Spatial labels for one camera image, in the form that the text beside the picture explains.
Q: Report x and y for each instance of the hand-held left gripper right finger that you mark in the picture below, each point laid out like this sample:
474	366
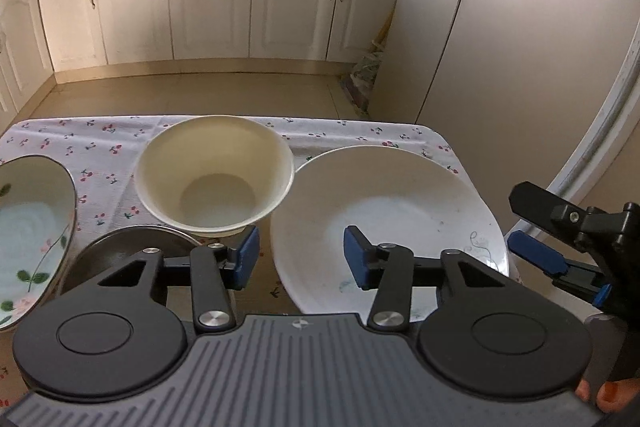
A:
355	257

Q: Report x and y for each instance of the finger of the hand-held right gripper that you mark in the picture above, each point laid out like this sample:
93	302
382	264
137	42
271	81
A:
537	249
540	204

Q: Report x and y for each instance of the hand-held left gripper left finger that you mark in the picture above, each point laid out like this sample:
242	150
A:
248	253

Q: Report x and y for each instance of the white plate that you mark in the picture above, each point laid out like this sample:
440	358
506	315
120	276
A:
400	197

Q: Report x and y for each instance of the cream bowl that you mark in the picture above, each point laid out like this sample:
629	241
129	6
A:
215	167

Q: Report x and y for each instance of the dark metal plate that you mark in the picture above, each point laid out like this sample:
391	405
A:
125	239

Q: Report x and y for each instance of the floral print plate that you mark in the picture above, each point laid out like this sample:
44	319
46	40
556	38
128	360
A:
30	217

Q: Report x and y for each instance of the person's right hand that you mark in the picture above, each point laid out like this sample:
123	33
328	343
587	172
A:
609	394

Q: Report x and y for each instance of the silver refrigerator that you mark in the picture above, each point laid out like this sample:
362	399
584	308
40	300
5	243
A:
525	32

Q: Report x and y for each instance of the crumpled patterned bag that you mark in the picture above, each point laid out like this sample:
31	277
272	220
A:
362	82

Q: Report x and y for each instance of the cherry print tablecloth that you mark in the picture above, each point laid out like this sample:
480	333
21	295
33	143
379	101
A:
100	142

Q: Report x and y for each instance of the cream kitchen base cabinets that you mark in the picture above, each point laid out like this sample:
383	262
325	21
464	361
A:
210	7

